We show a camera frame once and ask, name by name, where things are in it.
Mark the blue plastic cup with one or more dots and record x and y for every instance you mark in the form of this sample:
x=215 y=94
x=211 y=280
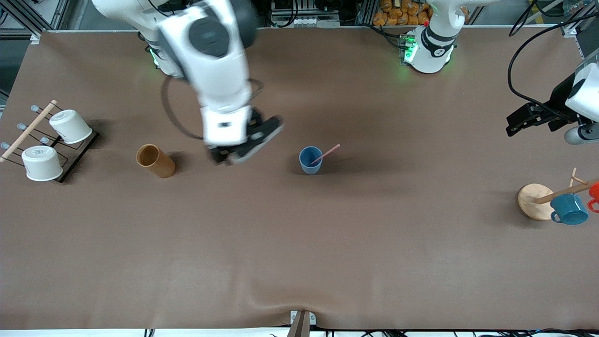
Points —
x=305 y=159

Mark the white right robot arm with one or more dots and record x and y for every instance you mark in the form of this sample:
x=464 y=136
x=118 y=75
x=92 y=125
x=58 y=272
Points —
x=220 y=70

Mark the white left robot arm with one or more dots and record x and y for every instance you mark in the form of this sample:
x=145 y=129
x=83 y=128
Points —
x=433 y=47

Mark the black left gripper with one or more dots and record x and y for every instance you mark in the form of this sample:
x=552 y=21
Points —
x=558 y=99

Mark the brown cylindrical holder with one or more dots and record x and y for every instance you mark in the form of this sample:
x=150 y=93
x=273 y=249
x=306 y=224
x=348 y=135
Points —
x=161 y=167

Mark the orange mug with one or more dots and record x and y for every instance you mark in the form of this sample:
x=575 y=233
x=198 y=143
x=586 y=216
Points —
x=595 y=192

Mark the white plastic cup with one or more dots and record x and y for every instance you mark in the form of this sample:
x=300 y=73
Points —
x=42 y=164
x=70 y=126

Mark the pink chopstick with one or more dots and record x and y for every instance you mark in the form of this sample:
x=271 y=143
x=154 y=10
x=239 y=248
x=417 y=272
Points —
x=330 y=152

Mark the aluminium frame corner profile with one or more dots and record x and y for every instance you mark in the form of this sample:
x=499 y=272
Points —
x=568 y=30
x=35 y=37

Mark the pile of orange items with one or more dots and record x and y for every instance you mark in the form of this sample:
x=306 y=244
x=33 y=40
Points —
x=398 y=16

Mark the wooden mug tree stand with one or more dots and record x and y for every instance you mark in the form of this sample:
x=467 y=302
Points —
x=531 y=199

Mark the teal enamel mug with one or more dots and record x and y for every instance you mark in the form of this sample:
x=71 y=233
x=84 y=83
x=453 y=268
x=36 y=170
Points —
x=571 y=208

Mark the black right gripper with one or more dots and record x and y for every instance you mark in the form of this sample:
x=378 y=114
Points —
x=217 y=156

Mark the white terminal block strip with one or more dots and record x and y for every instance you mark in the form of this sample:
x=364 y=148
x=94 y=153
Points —
x=309 y=21

